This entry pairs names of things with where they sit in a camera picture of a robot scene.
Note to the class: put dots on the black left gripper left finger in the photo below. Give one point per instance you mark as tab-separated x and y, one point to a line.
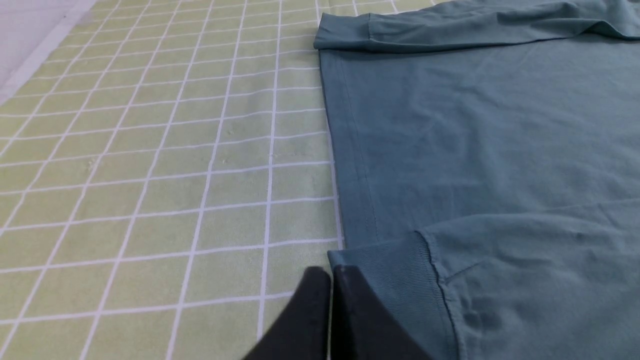
301	331

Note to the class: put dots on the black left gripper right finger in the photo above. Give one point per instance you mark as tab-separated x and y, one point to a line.
362	327

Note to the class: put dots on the green long-sleeved shirt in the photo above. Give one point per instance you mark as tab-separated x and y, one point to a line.
487	168

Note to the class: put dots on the green checkered tablecloth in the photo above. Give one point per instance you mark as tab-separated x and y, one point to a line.
166	177

